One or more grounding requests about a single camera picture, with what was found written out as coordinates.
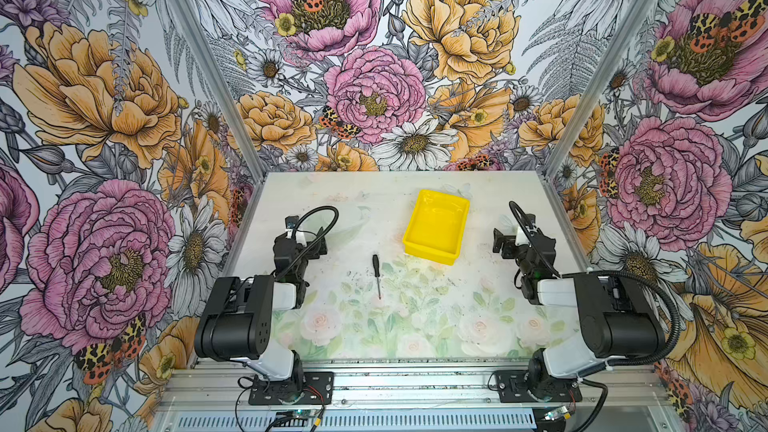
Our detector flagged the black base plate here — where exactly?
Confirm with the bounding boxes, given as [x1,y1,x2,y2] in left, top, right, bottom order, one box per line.
[492,369,583,403]
[248,372,335,406]

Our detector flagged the white vented cable duct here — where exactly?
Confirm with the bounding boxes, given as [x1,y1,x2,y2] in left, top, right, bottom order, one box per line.
[165,408,536,431]

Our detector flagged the yellow plastic bin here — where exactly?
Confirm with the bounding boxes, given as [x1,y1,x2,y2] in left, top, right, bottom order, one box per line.
[402,190,470,266]

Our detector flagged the right aluminium corner post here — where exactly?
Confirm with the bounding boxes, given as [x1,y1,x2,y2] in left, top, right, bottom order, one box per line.
[541,0,657,180]

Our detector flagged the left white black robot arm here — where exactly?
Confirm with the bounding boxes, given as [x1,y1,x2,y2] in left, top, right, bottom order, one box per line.
[194,216,329,405]

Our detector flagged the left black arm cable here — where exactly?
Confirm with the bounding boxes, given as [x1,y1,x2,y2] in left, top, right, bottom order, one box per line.
[275,205,340,282]

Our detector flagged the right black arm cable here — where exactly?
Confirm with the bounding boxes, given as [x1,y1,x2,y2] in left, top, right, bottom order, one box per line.
[508,200,682,367]

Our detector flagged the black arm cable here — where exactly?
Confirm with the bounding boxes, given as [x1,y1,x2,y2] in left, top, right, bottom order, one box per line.
[275,205,340,282]
[508,200,682,367]

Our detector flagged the aluminium front rail frame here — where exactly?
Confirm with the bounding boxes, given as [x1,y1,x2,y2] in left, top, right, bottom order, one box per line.
[151,359,686,431]

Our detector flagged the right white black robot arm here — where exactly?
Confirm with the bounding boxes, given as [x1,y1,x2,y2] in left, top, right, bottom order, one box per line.
[493,225,669,402]

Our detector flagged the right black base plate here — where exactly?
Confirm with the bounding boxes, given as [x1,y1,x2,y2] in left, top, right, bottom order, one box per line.
[492,369,583,403]

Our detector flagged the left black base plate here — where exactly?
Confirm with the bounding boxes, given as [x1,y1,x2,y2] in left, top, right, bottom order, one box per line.
[248,372,335,406]

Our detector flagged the left aluminium corner post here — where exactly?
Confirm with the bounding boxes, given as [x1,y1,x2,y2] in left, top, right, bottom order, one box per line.
[167,0,266,186]

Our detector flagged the aluminium corner post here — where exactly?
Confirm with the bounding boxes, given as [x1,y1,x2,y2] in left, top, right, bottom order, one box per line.
[541,0,657,180]
[167,0,266,186]

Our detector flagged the black handled screwdriver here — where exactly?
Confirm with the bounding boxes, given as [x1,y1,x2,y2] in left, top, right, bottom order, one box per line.
[372,254,382,300]

